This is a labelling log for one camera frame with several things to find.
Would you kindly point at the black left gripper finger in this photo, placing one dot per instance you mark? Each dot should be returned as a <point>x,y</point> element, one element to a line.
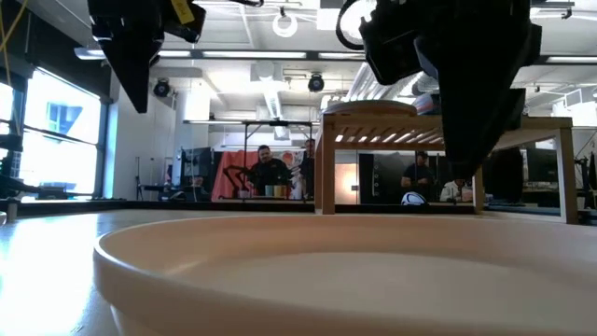
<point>135,70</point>

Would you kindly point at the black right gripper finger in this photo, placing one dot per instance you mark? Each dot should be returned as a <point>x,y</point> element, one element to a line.
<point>471,126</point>

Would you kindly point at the peach plate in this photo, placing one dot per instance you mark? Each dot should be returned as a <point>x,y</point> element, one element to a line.
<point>326,280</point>

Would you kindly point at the wooden slatted shelf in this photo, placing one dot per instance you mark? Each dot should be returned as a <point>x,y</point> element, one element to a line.
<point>329,163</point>

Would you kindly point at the black ceiling spotlight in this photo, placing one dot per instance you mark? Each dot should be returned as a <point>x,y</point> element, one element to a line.
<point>315,83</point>
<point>162,88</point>

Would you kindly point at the ceiling light strip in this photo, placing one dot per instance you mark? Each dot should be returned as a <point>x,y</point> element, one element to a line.
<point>254,54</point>
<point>340,55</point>
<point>175,53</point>
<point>571,59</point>

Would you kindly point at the yellow label tag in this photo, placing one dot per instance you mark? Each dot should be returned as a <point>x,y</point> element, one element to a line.
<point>183,11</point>

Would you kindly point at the person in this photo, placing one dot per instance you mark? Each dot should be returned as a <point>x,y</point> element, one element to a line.
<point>417,175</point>
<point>268,172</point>
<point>308,163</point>
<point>454,190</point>

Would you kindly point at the white blue ball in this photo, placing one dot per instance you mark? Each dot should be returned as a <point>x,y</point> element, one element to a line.
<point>412,199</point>

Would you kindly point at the large bright window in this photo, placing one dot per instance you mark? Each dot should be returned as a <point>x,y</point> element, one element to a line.
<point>60,135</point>

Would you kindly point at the black cabinet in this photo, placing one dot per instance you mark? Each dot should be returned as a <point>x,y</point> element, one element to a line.
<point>382,177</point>

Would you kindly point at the orange cloth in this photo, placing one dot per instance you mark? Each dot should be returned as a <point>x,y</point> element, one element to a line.
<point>233,168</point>

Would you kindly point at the black overhead stand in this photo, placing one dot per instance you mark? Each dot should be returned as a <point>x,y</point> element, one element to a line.
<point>280,122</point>

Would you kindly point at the dark equipment silhouette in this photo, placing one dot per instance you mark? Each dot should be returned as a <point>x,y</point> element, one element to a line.
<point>7,186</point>

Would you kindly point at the teal cup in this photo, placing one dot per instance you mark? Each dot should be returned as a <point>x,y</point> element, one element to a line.
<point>269,191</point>

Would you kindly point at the yellow cup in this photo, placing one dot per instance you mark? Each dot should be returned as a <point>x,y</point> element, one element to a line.
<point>280,191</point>

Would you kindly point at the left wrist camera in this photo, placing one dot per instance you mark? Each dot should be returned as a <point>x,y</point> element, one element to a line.
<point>198,28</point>

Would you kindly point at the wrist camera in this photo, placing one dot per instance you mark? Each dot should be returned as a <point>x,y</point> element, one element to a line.
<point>392,51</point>
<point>198,28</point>

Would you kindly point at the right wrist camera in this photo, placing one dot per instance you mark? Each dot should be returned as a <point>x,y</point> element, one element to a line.
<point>392,51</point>

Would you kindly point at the black aluminium frame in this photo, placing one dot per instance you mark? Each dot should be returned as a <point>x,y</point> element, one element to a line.
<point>186,206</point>

